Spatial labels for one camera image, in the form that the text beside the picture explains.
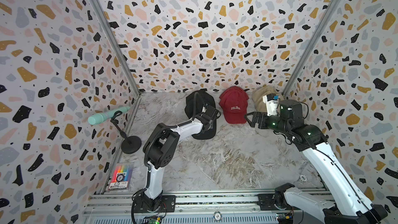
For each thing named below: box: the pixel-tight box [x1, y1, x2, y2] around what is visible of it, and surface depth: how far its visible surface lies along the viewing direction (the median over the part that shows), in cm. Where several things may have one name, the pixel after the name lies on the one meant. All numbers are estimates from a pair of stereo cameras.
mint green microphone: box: [88, 106, 131, 125], surface depth 65 cm
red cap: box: [218, 85, 250, 124], surface depth 111 cm
